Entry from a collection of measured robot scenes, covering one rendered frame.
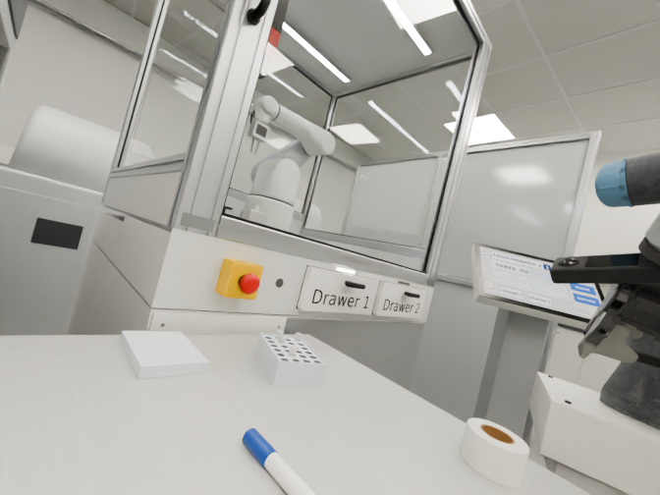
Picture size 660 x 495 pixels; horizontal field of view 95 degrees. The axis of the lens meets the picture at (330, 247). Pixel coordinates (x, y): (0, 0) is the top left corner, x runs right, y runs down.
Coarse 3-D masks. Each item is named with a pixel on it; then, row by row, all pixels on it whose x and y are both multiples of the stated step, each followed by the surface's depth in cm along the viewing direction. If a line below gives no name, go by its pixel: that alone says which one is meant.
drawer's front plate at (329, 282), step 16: (320, 272) 77; (336, 272) 81; (304, 288) 75; (320, 288) 78; (336, 288) 82; (352, 288) 86; (368, 288) 91; (304, 304) 75; (320, 304) 79; (336, 304) 83; (352, 304) 87; (368, 304) 93
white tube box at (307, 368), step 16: (272, 336) 56; (288, 336) 57; (256, 352) 54; (272, 352) 47; (288, 352) 51; (304, 352) 52; (272, 368) 46; (288, 368) 45; (304, 368) 46; (320, 368) 47; (272, 384) 44; (288, 384) 45; (304, 384) 46; (320, 384) 48
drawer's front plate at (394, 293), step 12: (384, 288) 97; (396, 288) 102; (408, 288) 107; (384, 300) 98; (396, 300) 103; (408, 300) 108; (420, 300) 114; (372, 312) 97; (384, 312) 99; (396, 312) 104; (408, 312) 109; (420, 312) 116
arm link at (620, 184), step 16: (624, 160) 46; (640, 160) 44; (656, 160) 42; (608, 176) 47; (624, 176) 45; (640, 176) 43; (656, 176) 42; (608, 192) 48; (624, 192) 46; (640, 192) 44; (656, 192) 42
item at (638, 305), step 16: (656, 256) 36; (624, 288) 40; (640, 288) 40; (656, 288) 39; (608, 304) 41; (624, 304) 40; (640, 304) 39; (656, 304) 38; (624, 320) 42; (640, 320) 40; (656, 320) 39; (656, 336) 39
